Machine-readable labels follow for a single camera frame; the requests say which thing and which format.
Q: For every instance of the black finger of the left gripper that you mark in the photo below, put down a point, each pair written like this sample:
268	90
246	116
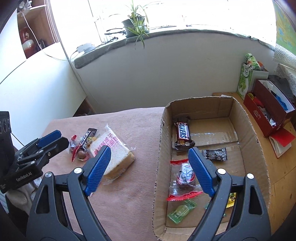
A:
34	152

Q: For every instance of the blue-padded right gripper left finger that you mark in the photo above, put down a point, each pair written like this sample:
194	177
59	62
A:
48	218

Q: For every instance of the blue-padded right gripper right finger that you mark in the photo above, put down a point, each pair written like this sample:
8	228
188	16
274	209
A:
249	218

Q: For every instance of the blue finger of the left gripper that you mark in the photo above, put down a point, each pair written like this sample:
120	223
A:
39	143

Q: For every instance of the small black snack packet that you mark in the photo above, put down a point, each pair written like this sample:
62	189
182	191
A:
219	154

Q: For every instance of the Snickers chocolate bar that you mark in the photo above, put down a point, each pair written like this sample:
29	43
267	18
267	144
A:
183	140

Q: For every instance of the packaged toast bread slices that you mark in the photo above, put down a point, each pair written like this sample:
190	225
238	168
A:
121	154

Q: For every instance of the red clear date packet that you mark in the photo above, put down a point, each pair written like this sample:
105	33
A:
74	146

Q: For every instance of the yellow quail egg packet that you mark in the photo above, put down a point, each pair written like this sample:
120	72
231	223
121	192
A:
92	141

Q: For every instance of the yellow candy packet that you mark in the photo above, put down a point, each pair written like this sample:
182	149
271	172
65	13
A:
231	200

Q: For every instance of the white knit glove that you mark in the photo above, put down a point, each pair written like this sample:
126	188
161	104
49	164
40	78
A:
23	197

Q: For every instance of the red clear snack packet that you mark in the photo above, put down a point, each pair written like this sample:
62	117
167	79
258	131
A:
183	184

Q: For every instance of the brown egg in packet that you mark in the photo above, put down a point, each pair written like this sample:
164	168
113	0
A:
82	155

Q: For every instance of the Japanese Snickers bar wrapper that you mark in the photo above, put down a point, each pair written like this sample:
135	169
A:
90	132

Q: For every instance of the green candy packet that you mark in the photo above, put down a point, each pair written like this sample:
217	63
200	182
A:
182	211

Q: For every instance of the white cabinet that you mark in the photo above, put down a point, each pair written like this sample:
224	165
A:
35	90

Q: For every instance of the cardboard box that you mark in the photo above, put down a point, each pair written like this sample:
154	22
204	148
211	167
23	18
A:
217	138

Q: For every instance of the red notebook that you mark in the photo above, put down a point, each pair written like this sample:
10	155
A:
281	141

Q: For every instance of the pink table cloth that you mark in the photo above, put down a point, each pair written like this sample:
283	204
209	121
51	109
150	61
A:
123	201

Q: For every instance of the red storage box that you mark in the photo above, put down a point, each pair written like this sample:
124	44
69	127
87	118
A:
269	106

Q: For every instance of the red white jar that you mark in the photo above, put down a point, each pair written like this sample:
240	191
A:
28	45

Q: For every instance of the white power strip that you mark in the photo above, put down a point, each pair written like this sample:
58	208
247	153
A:
85	48

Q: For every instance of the green tissue box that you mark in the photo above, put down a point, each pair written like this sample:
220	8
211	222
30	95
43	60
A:
247	79

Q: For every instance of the green snack bag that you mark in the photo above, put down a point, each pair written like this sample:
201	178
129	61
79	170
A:
253	63

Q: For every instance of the potted spider plant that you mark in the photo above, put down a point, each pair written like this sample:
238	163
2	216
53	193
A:
137	24

